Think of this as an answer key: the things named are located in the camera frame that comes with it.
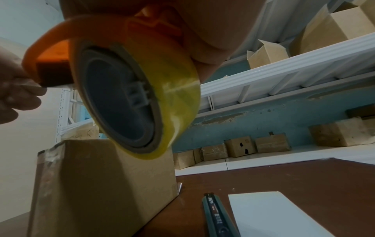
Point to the person's right hand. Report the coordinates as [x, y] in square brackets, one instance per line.
[216, 27]

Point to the person's left hand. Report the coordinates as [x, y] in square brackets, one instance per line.
[17, 92]

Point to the orange tape dispenser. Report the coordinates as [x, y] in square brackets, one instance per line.
[175, 92]

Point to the green utility knife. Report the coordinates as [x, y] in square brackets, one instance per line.
[215, 215]

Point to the white paper sheet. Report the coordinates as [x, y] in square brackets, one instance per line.
[269, 215]

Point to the big open-flap cardboard box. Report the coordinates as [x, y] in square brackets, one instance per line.
[266, 55]

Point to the large flat cardboard box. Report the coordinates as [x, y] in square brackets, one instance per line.
[82, 132]

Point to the very large cardboard box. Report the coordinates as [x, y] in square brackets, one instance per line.
[367, 9]
[331, 32]

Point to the small cardboard box dark holes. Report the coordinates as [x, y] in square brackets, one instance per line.
[238, 147]

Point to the medium cardboard box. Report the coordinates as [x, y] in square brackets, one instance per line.
[337, 133]

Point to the plain brown cardboard box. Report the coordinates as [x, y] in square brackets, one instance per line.
[366, 118]

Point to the white metal shelf unit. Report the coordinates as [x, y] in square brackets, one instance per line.
[263, 81]

